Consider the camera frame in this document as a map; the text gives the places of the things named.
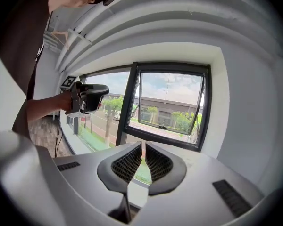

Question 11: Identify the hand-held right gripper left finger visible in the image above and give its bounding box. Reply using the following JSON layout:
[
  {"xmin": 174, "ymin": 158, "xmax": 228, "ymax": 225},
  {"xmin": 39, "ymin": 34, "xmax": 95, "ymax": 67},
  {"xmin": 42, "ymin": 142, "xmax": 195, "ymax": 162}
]
[{"xmin": 96, "ymin": 140, "xmax": 142, "ymax": 193}]

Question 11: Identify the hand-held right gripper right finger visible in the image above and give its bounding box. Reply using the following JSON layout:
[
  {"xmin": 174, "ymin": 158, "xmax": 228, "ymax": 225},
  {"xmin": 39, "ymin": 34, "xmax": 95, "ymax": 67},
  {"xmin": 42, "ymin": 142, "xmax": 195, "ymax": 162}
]
[{"xmin": 145, "ymin": 141, "xmax": 187, "ymax": 196}]

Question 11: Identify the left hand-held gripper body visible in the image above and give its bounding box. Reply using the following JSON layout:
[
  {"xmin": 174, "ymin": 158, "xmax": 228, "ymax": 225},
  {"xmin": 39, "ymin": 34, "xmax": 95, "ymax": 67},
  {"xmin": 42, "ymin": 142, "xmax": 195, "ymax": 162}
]
[{"xmin": 60, "ymin": 75, "xmax": 110, "ymax": 118}]

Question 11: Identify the black framed window sash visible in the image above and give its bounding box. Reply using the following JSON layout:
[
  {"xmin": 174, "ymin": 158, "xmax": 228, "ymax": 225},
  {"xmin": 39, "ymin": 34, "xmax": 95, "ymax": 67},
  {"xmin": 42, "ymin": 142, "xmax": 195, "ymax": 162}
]
[{"xmin": 136, "ymin": 63, "xmax": 210, "ymax": 75}]

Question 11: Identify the person's left forearm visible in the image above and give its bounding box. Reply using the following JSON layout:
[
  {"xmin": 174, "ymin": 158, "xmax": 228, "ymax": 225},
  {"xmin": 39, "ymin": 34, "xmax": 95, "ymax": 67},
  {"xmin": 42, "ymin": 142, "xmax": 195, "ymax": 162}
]
[{"xmin": 27, "ymin": 92, "xmax": 73, "ymax": 122}]

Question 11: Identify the open glass window sash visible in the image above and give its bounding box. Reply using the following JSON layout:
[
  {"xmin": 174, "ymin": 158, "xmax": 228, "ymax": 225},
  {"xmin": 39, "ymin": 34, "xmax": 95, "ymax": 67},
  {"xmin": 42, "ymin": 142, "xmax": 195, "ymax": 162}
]
[{"xmin": 132, "ymin": 72, "xmax": 206, "ymax": 136}]

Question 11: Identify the street tree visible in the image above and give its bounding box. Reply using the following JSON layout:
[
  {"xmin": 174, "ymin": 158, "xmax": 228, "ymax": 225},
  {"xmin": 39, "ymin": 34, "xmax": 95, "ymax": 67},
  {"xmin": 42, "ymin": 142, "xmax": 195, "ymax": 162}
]
[{"xmin": 101, "ymin": 95, "xmax": 125, "ymax": 148}]

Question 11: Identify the person's black shirt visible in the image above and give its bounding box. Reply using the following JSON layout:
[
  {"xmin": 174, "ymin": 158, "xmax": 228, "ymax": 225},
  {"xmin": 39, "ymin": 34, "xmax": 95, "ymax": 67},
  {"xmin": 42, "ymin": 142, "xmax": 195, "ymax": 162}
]
[{"xmin": 0, "ymin": 0, "xmax": 62, "ymax": 140}]

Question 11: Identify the black window frame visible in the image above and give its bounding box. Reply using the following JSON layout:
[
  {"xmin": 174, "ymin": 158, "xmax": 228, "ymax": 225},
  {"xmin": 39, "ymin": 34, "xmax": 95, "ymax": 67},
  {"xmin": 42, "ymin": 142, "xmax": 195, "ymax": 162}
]
[{"xmin": 58, "ymin": 61, "xmax": 213, "ymax": 153}]

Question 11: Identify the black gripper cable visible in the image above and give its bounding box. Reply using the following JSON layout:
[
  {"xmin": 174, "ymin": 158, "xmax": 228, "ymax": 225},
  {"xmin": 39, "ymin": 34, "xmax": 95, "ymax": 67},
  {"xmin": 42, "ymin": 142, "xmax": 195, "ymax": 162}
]
[{"xmin": 53, "ymin": 111, "xmax": 64, "ymax": 159}]

